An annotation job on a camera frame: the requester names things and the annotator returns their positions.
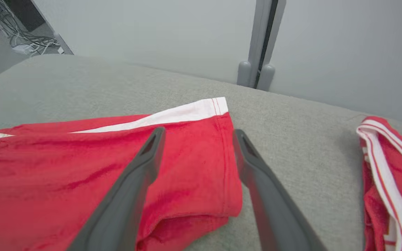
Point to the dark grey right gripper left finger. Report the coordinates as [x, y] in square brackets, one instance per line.
[124, 205]

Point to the red shirt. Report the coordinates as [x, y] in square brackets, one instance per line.
[47, 181]

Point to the black box under desk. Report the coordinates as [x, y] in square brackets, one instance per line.
[26, 14]

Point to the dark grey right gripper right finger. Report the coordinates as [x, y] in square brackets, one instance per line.
[274, 205]

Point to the white power strip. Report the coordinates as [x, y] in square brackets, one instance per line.
[24, 48]

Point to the grey cylindrical post foot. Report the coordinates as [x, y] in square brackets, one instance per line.
[244, 74]
[266, 77]

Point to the grey slanted metal leg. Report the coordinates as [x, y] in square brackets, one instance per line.
[56, 35]

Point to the grey metal partition post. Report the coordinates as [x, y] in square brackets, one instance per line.
[262, 31]

